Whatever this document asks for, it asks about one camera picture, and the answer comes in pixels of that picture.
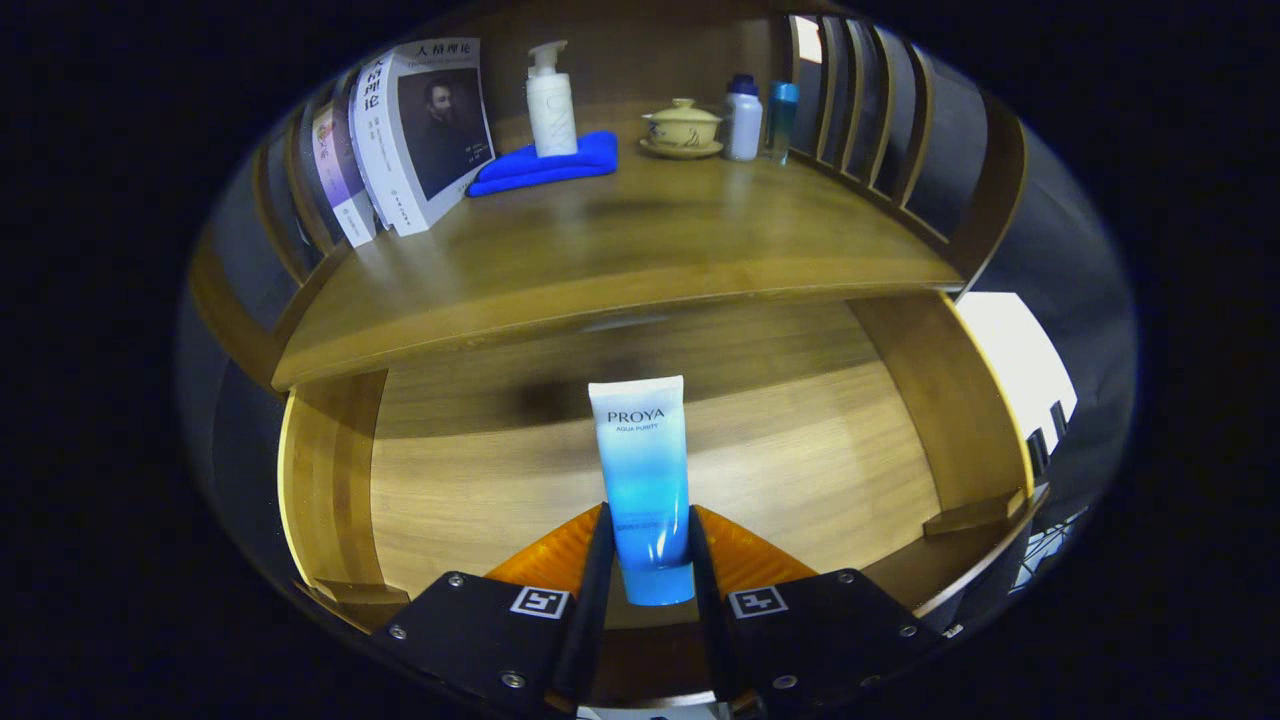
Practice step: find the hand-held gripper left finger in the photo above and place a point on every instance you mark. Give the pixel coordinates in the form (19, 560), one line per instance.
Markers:
(592, 610)

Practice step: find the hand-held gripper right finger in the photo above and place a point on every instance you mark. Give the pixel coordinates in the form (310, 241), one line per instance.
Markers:
(705, 610)

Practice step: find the blue cosmetic tube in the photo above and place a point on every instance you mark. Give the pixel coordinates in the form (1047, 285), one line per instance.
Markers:
(645, 480)

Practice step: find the wooden drawer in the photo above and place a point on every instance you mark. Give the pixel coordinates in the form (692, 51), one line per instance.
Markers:
(800, 470)

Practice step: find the wooden countertop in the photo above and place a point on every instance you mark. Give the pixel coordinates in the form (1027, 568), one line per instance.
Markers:
(650, 240)

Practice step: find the white metal cabinet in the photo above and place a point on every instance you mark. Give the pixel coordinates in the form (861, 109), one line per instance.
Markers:
(1010, 370)

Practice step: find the wooden cabinet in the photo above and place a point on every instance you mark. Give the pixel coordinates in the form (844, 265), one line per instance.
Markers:
(990, 200)

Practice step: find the blue folded cloth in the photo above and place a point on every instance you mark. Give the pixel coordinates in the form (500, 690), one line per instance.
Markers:
(540, 170)

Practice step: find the beige saucer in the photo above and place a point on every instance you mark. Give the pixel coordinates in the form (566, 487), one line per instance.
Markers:
(680, 152)

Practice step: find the beige lidded tea cup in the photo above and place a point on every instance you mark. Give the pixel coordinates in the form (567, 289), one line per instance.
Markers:
(682, 125)

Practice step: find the white bottle with blue cap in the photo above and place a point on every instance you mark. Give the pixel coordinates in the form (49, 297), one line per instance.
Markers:
(743, 125)

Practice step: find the slim teal bottle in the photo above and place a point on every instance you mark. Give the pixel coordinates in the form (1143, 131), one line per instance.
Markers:
(782, 120)

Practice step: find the white pump bottle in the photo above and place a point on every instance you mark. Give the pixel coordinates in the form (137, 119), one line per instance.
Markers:
(552, 115)

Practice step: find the thick white portrait book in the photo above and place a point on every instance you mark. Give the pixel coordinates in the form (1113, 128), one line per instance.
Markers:
(440, 130)

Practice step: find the thin purple book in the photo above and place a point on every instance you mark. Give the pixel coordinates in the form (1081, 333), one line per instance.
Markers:
(335, 160)

